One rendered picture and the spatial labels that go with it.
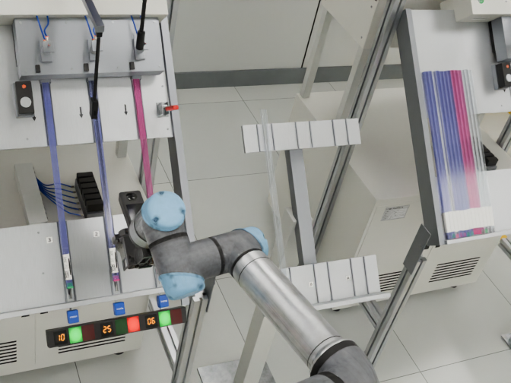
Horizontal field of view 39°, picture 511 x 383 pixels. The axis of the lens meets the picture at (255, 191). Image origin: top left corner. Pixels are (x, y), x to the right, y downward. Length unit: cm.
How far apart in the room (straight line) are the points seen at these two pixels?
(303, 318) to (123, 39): 88
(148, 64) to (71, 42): 19
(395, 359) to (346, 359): 166
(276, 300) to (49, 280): 67
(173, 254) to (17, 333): 107
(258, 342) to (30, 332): 69
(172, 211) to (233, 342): 141
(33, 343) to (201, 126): 167
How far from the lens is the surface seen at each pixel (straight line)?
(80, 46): 178
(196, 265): 132
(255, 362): 237
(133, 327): 182
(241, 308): 278
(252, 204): 324
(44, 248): 176
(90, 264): 178
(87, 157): 234
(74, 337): 179
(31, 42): 176
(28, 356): 240
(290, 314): 125
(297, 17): 397
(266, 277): 130
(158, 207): 131
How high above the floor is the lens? 206
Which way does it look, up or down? 38 degrees down
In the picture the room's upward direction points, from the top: 14 degrees clockwise
